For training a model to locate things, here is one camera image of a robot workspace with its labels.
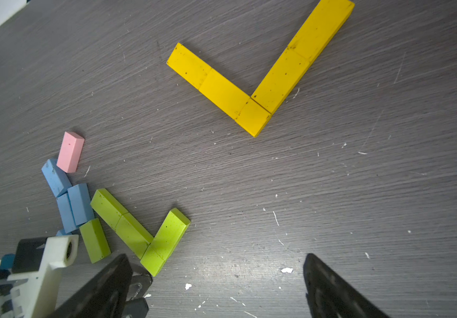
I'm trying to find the green block pair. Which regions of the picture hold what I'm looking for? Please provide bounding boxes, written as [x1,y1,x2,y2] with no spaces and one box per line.
[90,188,129,230]

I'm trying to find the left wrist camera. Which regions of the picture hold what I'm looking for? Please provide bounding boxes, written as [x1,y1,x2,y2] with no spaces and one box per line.
[7,235,79,317]

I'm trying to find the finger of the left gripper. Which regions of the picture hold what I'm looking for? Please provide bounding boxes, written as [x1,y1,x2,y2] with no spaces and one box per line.
[122,264,153,318]

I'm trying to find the small green cube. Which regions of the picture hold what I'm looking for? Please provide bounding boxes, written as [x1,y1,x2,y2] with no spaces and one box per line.
[140,246,166,277]

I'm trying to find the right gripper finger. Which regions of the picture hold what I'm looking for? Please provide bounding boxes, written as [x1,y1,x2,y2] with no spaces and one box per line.
[303,253,387,317]

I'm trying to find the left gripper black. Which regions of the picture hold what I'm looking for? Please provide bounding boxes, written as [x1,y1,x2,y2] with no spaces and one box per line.
[0,237,133,317]

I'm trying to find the light blue block top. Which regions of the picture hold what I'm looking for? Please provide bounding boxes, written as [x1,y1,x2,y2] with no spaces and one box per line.
[41,158,72,197]

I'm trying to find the light blue block lower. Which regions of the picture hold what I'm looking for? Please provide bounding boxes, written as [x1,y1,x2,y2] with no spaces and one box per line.
[56,183,95,236]

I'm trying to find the light blue block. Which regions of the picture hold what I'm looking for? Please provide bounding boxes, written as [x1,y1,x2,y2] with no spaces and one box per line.
[56,183,95,236]
[41,158,72,197]

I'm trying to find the yellow block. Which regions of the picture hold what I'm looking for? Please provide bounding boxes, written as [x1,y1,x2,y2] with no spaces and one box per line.
[167,43,213,90]
[199,69,250,120]
[252,48,311,115]

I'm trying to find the green long block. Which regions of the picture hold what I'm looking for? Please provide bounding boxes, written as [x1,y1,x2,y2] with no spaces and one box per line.
[80,218,111,264]
[147,208,191,261]

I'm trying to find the pink block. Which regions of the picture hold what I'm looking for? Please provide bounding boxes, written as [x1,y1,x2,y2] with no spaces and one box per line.
[56,131,85,173]

